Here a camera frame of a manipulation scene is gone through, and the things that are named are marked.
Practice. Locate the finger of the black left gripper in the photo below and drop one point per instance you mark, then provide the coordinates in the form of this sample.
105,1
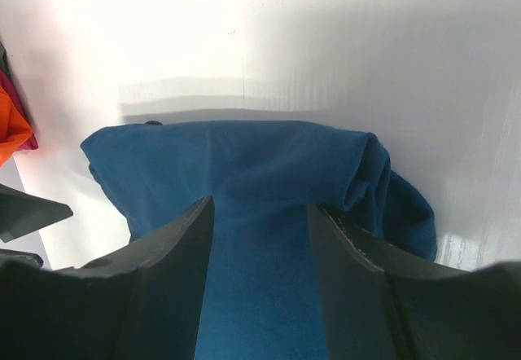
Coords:
8,257
23,214

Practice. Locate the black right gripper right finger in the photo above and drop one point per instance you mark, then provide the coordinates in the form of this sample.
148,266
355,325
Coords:
381,302

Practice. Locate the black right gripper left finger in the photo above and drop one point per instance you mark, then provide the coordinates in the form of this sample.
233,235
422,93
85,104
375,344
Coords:
142,301

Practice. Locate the blue t shirt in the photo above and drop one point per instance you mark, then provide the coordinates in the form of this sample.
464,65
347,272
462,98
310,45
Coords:
260,299

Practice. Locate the folded orange t shirt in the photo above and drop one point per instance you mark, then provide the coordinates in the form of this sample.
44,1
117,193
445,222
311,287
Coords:
12,128

